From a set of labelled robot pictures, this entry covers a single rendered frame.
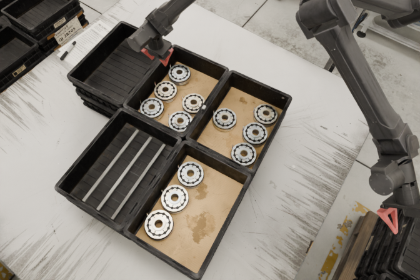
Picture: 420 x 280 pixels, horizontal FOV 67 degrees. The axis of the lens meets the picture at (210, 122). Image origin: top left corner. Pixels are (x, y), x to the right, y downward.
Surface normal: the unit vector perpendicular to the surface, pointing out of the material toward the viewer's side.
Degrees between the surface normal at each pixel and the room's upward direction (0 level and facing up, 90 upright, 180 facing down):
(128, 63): 0
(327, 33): 87
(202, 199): 0
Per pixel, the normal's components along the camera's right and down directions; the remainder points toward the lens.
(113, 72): 0.02, -0.50
